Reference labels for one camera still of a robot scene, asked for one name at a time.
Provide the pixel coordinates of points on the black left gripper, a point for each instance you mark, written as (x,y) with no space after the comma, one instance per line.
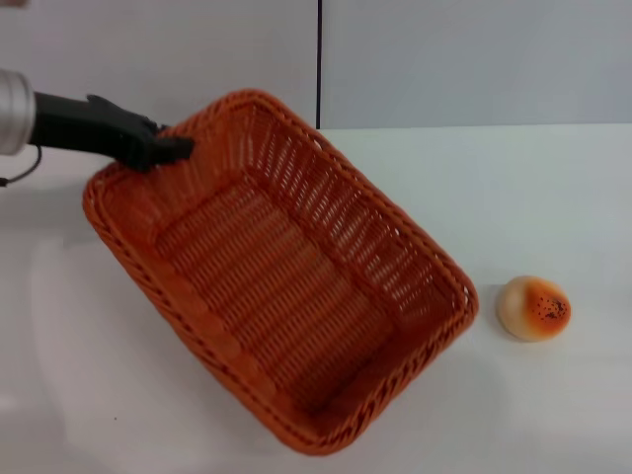
(89,128)

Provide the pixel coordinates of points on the orange woven plastic basket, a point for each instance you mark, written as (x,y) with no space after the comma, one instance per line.
(276,286)

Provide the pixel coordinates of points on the round browned bread bun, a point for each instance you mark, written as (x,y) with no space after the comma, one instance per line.
(535,308)

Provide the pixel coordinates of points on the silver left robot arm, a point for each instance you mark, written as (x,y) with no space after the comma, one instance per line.
(14,113)

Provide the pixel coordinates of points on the black vertical wall panel strip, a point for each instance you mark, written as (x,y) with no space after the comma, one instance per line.
(318,54)

